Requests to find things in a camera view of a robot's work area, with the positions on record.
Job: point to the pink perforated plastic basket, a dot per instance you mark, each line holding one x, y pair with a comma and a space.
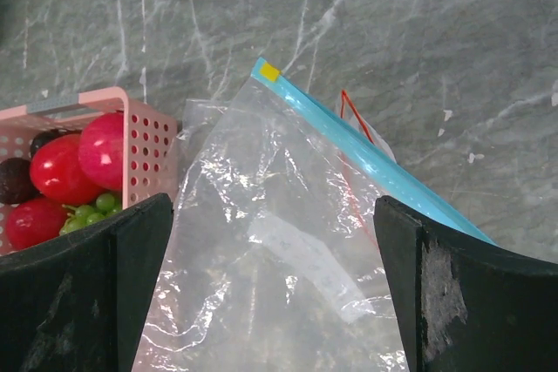
148, 162

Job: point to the clear red-zipper zip bag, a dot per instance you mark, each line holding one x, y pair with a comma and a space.
347, 111

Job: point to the red tomato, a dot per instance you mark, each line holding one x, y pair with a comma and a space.
56, 173

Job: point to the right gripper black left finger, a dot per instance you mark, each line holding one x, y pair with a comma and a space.
79, 302

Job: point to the dark plum at back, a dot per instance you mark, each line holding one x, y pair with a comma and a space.
46, 137

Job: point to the green grape bunch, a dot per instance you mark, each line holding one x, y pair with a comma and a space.
104, 206

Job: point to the pink-red apple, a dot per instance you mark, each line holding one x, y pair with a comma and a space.
101, 151

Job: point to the red apple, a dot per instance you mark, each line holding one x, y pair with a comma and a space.
34, 222

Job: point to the clear blue-zipper zip bag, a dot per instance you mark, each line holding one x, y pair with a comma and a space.
273, 262

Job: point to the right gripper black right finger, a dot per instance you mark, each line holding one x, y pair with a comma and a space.
463, 304

